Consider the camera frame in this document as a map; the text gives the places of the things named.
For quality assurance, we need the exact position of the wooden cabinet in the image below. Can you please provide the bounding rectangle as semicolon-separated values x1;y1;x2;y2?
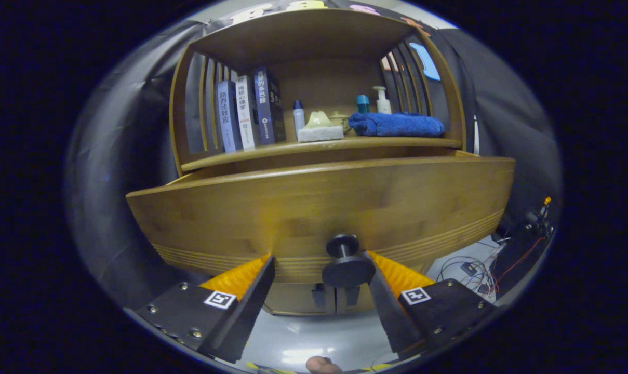
169;8;466;316

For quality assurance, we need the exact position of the tangle of cables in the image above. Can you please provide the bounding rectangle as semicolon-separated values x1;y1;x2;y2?
438;236;501;302

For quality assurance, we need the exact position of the wooden drawer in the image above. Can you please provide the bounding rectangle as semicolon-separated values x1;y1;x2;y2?
126;151;516;285

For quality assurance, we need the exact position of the black round drawer knob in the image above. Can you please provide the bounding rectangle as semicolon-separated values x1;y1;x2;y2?
322;234;377;289

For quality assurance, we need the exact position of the black equipment with orange tip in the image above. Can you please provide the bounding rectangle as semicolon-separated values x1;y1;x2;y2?
493;196;556;297

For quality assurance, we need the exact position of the wooden cabinet door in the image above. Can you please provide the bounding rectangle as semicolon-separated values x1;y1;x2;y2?
264;283;325;316
336;285;378;313

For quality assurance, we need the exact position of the dark blue book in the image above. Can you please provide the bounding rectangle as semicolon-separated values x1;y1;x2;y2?
253;67;287;146

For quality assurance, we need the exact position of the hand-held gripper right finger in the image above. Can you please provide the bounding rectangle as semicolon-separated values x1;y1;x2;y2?
366;251;497;359

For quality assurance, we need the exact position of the wooden countertop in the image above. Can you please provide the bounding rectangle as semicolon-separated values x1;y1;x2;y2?
181;132;462;172

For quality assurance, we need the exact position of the white pump bottle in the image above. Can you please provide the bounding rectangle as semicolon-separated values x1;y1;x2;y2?
372;86;392;115

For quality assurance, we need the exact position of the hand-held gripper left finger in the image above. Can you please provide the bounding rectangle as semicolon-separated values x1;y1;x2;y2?
124;255;276;363

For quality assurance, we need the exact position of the folded blue towel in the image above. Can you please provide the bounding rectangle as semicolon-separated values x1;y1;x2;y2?
349;112;445;138

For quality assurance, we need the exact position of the white book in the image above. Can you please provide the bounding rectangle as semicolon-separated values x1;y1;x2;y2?
235;75;260;151

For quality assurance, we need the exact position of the light blue book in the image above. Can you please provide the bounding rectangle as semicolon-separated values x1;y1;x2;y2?
217;81;243;153

